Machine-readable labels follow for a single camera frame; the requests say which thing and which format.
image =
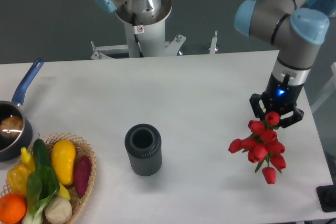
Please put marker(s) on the orange fruit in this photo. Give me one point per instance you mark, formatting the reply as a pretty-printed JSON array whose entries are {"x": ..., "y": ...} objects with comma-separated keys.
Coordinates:
[{"x": 13, "y": 208}]

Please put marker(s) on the blue handled saucepan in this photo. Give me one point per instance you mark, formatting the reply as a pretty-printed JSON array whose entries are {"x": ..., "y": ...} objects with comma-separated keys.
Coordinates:
[{"x": 10, "y": 147}]

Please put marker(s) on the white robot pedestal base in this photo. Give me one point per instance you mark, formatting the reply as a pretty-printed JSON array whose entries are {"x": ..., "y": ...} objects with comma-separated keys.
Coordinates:
[{"x": 144, "y": 26}]

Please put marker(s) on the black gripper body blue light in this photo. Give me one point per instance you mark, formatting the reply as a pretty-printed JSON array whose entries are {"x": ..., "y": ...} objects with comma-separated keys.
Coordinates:
[{"x": 280, "y": 97}]

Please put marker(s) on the dark grey ribbed vase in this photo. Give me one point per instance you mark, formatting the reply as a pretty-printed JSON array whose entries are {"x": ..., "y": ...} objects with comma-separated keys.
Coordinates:
[{"x": 143, "y": 144}]

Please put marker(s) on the browned patty in pan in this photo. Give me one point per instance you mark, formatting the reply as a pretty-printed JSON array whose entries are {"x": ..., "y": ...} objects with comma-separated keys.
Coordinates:
[{"x": 11, "y": 127}]

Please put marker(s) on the red tulip bouquet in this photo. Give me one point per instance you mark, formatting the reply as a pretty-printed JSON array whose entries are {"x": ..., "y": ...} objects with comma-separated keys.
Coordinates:
[{"x": 263, "y": 147}]

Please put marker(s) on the purple sweet potato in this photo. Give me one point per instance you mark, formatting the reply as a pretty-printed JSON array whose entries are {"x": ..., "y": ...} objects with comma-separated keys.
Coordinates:
[{"x": 81, "y": 174}]

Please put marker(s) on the yellow squash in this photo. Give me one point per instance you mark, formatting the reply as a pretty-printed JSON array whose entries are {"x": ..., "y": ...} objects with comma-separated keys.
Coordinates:
[{"x": 63, "y": 160}]

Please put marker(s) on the yellow bell pepper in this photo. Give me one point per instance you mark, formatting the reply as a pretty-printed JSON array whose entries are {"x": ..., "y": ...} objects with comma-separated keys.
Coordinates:
[{"x": 17, "y": 178}]

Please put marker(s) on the woven wicker basket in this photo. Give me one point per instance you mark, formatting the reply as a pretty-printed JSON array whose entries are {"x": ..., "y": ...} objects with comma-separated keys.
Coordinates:
[{"x": 82, "y": 148}]

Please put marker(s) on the green cucumber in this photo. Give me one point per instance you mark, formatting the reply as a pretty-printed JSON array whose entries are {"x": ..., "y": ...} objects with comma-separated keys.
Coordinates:
[{"x": 41, "y": 154}]

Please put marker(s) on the small yellow pepper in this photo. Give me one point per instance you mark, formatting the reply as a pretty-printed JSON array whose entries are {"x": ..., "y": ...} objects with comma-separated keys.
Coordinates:
[{"x": 27, "y": 159}]

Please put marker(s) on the yellow banana tip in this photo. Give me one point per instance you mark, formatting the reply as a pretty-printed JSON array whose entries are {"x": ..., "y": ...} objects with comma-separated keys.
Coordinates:
[{"x": 63, "y": 192}]

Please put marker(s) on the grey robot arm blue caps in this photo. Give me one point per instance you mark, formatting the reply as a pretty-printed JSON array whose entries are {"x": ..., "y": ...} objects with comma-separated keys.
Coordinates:
[{"x": 298, "y": 34}]

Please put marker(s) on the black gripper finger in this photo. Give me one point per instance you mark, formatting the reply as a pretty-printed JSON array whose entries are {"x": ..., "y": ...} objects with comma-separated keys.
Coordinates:
[
  {"x": 258, "y": 106},
  {"x": 297, "y": 115}
]

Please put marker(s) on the black device at edge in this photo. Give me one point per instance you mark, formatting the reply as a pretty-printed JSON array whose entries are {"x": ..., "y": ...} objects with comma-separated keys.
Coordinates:
[{"x": 326, "y": 196}]

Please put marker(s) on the green bok choy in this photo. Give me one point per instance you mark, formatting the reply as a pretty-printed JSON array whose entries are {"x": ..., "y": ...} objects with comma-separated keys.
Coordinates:
[{"x": 42, "y": 185}]

